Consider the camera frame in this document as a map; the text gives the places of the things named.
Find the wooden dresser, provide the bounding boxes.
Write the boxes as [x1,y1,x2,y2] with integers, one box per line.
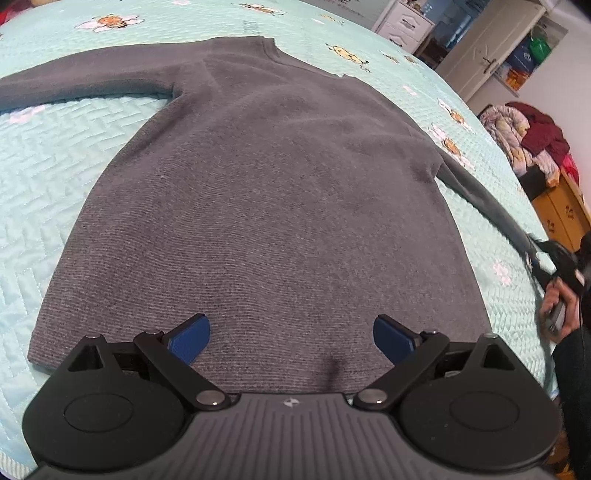
[531,171,591,252]

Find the pink garment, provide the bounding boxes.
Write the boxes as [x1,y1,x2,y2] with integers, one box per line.
[561,154,580,185]

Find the light green printed bedspread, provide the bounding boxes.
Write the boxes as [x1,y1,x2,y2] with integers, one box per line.
[0,0,561,476]

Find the person's right forearm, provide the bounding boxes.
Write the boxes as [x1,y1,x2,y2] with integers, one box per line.
[551,318,591,480]

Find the white door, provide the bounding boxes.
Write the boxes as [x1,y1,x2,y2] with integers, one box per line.
[436,0,546,103]

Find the white drawer cabinet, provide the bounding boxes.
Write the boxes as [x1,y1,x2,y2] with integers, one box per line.
[372,0,435,54]

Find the orange packets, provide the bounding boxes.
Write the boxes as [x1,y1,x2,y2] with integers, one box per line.
[503,67,532,90]

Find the grey sweater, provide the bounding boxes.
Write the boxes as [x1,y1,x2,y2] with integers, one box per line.
[0,36,539,381]

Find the sliding door wardrobe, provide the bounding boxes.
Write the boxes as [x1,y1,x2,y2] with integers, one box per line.
[295,0,393,31]

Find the pile of clothes and quilt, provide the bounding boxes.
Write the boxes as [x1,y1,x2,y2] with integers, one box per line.
[479,104,561,188]

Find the person's right hand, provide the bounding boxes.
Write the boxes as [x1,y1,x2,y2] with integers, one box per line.
[539,278,583,343]

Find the blue bag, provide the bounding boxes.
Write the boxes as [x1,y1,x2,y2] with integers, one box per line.
[508,39,539,75]

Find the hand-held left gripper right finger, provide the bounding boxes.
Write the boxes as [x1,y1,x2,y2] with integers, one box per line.
[355,315,536,412]

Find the dark red garment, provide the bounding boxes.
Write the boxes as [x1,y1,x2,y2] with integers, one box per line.
[508,102,571,167]

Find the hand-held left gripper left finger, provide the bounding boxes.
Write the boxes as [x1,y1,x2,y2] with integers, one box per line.
[48,313,234,412]

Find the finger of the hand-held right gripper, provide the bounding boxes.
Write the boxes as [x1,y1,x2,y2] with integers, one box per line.
[523,233,558,289]

